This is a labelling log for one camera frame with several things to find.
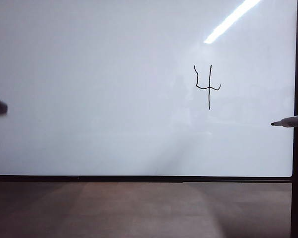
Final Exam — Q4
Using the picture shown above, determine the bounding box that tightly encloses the black whiteboard pen tray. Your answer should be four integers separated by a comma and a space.
0, 175, 184, 183

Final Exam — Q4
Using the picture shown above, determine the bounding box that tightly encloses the white marker pen black cap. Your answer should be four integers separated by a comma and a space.
270, 114, 298, 128

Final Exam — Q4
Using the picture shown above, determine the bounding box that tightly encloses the white whiteboard black frame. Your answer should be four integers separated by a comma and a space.
0, 0, 298, 183

